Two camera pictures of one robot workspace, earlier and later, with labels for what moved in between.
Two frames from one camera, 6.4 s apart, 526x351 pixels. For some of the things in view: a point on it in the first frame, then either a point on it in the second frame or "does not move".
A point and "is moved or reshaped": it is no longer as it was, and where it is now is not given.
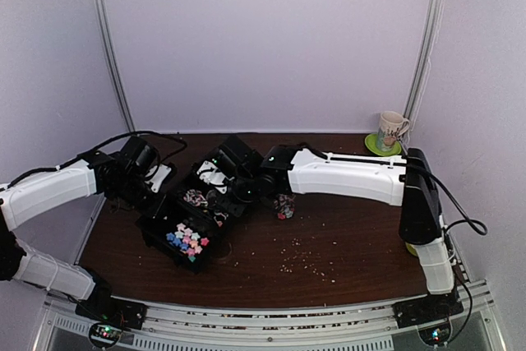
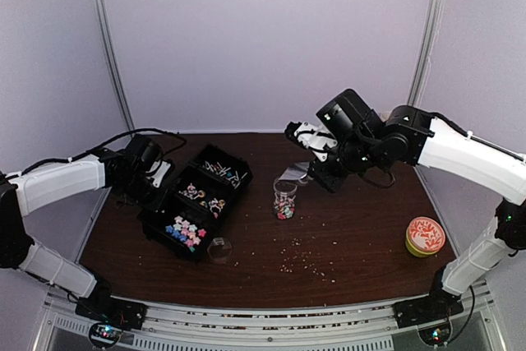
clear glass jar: (284, 204) does not move
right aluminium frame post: (427, 43) does not move
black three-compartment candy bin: (182, 228) is moved or reshaped
